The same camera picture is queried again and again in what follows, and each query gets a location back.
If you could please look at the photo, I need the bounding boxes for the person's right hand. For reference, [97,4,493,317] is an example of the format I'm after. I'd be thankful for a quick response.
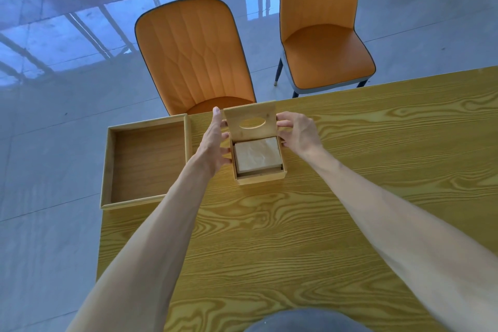
[276,111,324,158]

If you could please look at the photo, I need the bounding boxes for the wooden tray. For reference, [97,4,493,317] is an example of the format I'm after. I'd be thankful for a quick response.
[100,113,193,211]

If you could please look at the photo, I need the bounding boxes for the person's left forearm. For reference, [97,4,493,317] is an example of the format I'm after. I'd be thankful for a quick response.
[65,157,223,332]

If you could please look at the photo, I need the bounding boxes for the orange chair with plain back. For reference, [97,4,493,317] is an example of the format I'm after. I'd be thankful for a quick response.
[273,0,377,99]

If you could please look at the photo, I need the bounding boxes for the person's right forearm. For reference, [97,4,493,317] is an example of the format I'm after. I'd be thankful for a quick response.
[303,146,498,332]

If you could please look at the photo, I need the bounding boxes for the person's left hand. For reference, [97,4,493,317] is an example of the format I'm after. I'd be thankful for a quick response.
[193,106,231,179]

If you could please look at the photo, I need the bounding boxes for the wooden lid with oval slot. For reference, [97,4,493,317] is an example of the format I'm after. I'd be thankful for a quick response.
[223,100,279,144]

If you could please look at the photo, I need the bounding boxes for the person's grey clothing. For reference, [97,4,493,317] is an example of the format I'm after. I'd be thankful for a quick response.
[243,307,375,332]

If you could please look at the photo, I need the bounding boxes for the stack of beige tissues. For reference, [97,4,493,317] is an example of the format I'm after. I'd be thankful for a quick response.
[233,136,283,175]

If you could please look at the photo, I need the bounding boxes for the orange chair with stitched back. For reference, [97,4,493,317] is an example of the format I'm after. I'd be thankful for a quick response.
[134,0,258,117]

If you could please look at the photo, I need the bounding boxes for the wooden tissue box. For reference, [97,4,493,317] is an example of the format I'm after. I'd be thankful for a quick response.
[229,134,288,187]

